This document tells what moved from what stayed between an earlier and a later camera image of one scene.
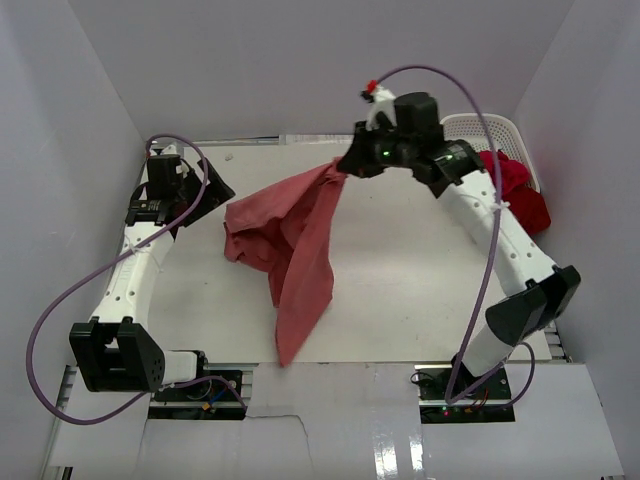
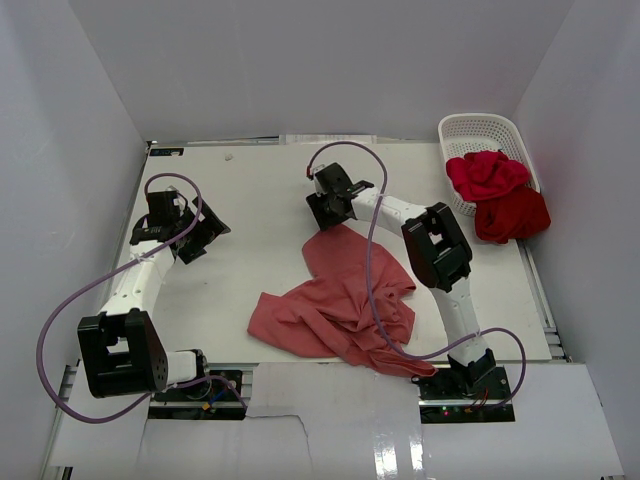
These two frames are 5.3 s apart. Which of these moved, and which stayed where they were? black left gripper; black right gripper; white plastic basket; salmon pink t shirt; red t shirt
Moved: black right gripper; black left gripper; salmon pink t shirt
Stayed: red t shirt; white plastic basket
